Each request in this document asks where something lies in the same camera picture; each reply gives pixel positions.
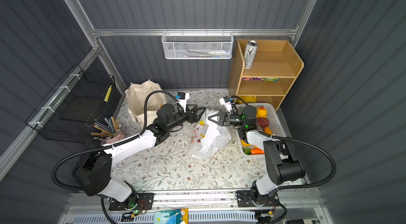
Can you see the yellow bell pepper toy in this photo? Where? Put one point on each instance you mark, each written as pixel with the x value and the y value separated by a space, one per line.
pixel 244 144

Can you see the yellow peach toy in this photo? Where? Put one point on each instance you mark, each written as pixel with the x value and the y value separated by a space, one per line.
pixel 261 112

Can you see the left silver drink can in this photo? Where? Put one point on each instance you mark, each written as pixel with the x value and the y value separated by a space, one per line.
pixel 249 54

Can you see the white plastic fruit basket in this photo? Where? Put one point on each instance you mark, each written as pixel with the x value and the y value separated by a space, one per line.
pixel 274 125

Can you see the yellow long pepper toy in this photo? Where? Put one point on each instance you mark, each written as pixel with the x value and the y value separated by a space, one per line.
pixel 267 130

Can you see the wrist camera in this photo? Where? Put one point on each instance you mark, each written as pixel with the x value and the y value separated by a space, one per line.
pixel 229 104
pixel 182 98

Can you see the white plastic grocery bag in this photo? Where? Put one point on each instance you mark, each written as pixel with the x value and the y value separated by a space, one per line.
pixel 208 137

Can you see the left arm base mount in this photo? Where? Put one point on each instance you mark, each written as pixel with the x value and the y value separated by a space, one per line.
pixel 135 202

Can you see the white wire wall basket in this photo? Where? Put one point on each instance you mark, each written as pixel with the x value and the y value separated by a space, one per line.
pixel 195 47

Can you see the black wire wall basket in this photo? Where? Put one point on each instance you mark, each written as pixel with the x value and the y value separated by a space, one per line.
pixel 71 112

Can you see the orange carrot toy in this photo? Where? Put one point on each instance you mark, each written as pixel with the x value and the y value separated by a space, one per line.
pixel 257 152

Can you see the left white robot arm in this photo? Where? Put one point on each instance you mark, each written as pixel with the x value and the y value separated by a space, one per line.
pixel 93 170

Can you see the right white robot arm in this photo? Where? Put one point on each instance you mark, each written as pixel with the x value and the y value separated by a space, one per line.
pixel 282 160

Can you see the cup of coloured pencils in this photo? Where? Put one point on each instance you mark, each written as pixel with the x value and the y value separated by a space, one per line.
pixel 108 130

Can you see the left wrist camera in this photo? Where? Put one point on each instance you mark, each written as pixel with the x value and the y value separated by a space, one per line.
pixel 182 98

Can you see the teal printed booklet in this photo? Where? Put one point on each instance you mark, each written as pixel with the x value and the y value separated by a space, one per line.
pixel 178 216

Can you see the floral table mat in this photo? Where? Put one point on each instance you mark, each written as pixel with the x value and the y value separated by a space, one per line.
pixel 170 166

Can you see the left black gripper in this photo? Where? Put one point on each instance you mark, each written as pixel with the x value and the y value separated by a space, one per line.
pixel 195 118

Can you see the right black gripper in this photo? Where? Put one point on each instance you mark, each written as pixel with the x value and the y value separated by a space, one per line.
pixel 226 118

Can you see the wooden shelf unit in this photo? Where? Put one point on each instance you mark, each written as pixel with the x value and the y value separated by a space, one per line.
pixel 275 69

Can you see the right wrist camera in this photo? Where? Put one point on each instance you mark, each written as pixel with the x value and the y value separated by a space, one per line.
pixel 229 104

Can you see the yellow snack packet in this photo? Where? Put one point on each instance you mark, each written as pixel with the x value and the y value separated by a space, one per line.
pixel 248 99

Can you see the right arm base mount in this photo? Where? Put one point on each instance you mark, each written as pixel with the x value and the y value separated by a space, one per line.
pixel 248 198

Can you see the dark red plum toy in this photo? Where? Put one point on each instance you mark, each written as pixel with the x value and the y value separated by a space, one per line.
pixel 262 122

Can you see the cream canvas tote bag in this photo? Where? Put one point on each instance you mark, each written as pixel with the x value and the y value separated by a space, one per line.
pixel 136 95

